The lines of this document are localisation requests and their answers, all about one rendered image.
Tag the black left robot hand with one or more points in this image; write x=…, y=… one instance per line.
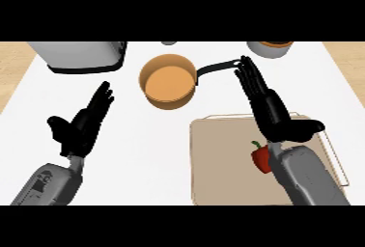
x=85, y=128

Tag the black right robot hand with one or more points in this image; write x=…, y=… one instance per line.
x=274, y=111

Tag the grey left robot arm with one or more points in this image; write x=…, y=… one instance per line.
x=49, y=185

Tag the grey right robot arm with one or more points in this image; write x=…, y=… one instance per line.
x=307, y=175

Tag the red bell pepper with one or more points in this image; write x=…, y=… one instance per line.
x=261, y=159

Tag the beige tray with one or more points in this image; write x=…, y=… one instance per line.
x=228, y=164

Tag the grey round container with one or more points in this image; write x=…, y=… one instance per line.
x=270, y=49

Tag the grey toaster appliance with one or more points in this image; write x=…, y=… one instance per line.
x=79, y=56

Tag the small grey object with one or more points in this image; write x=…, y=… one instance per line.
x=169, y=43

